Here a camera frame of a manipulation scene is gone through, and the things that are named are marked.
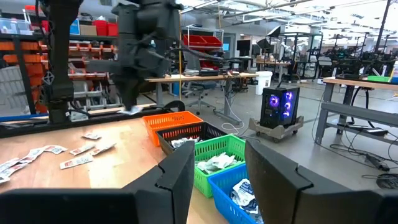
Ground black power brick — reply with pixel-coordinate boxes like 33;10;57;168
337;123;389;137

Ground blue-print white packet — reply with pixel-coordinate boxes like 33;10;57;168
18;147;45;165

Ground brown cardboard box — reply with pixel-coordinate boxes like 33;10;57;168
79;24;98;36

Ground white wire rack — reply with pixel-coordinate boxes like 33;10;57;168
180;27;224;71

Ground black desktop device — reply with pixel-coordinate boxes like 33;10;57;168
198;68;220;77

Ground black cable coil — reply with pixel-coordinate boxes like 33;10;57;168
376;173;398;190

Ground black plastic basket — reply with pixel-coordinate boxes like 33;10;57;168
155;121;228;156

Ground orange plastic basket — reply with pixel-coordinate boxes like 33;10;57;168
142;111;203;147

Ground grey wheeled dolly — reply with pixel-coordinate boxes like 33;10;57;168
248;115;305;143

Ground black metal rig frame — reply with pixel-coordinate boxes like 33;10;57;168
278;30;324;80

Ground black robot workstation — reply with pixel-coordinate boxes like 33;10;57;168
323;46;398;78

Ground green-striped white packet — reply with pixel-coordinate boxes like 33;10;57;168
197;159;219;175

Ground black computer tower purple fans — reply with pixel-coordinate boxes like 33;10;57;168
259;86;301;129

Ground blue box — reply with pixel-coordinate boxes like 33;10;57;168
68;19;81;35

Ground green plastic basket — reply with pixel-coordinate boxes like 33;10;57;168
193;134;247;199

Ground green bin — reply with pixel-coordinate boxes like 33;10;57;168
367;75;391;83

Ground black studio lamp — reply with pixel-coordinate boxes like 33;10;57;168
266;25;282;39

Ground wooden-top grey workbench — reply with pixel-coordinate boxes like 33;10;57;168
145;72;259;126
314;77;398;146

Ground red storage bin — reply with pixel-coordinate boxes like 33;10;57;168
183;34;208;47
93;20;109;37
107;22;119;37
201;35;223;48

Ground clear plastic bin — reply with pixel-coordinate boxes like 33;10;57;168
0;17;34;35

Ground black monitor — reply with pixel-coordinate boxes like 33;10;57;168
236;39;251;57

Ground white trash bin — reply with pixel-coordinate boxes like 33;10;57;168
255;70;274;96

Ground white floor cable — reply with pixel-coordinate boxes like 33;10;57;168
221;122;246;136

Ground black storage shelving rack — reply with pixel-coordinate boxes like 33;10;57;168
0;12;121;116

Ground grey office chair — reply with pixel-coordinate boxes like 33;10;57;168
182;51;218;116

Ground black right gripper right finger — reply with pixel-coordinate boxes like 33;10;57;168
244;139;398;224

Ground black floor cable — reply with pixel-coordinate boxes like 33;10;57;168
312;90;398;175

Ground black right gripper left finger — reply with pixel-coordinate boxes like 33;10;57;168
0;141;196;224

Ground plain white packet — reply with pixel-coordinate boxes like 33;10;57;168
213;152;239;169

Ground black pole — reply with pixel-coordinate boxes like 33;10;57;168
374;0;392;54

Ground silver arm base bracket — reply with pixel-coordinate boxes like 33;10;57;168
70;110;90;123

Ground blue plastic basket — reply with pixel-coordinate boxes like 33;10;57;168
207;164;265;224

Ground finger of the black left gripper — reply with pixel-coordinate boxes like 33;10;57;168
127;76;146;110
111;76;130;110

